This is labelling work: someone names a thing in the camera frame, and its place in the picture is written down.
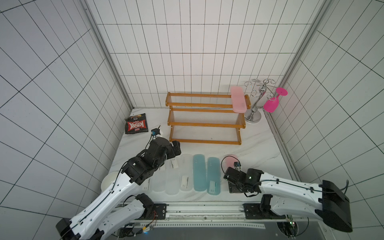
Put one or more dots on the chrome glass holder stand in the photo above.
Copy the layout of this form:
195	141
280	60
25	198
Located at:
260	89

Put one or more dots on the black red snack bag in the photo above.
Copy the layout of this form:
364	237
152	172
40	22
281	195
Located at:
136	124

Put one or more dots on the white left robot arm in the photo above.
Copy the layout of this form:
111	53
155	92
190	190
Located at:
131	175

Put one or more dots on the pink plastic wine glass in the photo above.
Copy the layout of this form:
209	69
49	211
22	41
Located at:
271	105

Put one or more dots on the white round plate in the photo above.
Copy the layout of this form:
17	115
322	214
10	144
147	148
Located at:
108	180

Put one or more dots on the clear pencil case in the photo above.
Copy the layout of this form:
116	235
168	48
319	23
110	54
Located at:
158	181
172	177
186	173
146	185

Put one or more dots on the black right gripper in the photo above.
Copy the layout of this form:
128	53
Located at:
229	177

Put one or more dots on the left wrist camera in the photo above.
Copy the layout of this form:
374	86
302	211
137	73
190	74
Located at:
156	133

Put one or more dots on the wooden three-tier shelf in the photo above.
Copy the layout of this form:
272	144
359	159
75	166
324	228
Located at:
205	111

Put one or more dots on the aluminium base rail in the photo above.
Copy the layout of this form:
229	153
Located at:
210	210

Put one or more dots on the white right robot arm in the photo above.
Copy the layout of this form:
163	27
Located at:
326	197

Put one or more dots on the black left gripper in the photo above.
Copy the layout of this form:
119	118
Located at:
171	154

